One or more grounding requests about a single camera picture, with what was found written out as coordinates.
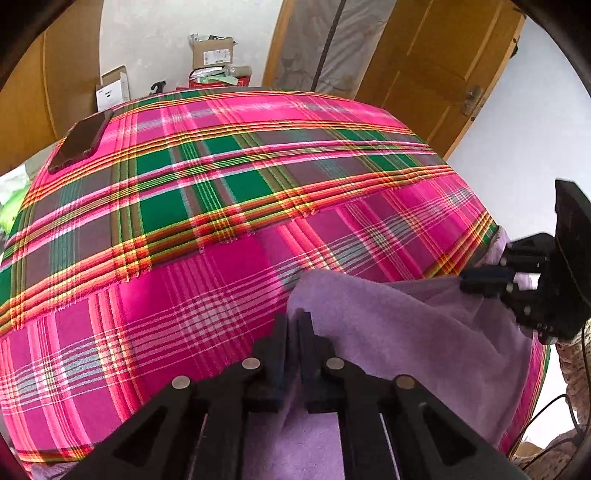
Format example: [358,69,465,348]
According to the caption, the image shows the wooden wardrobe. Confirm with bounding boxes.
[1,1,103,174]

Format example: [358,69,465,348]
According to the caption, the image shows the black cable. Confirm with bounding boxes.
[517,331,591,467]

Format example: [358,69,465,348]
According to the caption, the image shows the brown cardboard box with label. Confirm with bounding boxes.
[188,34,235,69]

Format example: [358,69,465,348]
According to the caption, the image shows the floral sleeve right forearm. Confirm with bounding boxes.
[556,322,590,427]

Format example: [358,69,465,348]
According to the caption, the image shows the grey zippered door curtain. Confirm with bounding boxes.
[272,0,396,99]

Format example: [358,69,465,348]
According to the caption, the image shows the black smartphone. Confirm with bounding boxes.
[47,110,113,174]

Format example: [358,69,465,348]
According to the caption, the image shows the purple fleece garment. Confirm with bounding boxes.
[243,269,533,479]

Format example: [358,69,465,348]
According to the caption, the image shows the green tissue pack with tissue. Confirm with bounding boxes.
[0,164,31,234]

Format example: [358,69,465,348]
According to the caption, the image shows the pink green plaid tablecloth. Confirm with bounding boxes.
[0,87,552,471]

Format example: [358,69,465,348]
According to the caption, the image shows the wooden door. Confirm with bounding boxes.
[356,0,525,159]

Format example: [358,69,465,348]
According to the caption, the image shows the black spray bottle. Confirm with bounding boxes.
[150,80,166,95]

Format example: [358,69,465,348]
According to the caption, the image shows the white cardboard box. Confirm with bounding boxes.
[95,65,130,111]

